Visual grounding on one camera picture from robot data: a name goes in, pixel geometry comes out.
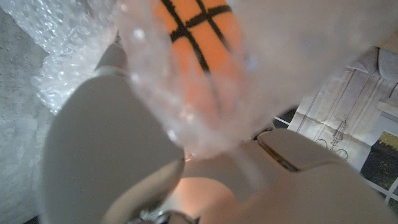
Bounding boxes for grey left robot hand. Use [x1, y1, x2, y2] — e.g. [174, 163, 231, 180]
[39, 39, 398, 224]

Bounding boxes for orange mini basketball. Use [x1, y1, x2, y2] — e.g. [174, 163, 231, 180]
[149, 0, 246, 122]

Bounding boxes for clear bubble wrap sheet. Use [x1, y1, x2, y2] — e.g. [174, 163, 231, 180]
[0, 0, 398, 160]

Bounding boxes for printed window backdrop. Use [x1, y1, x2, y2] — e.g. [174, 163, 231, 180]
[273, 46, 398, 215]

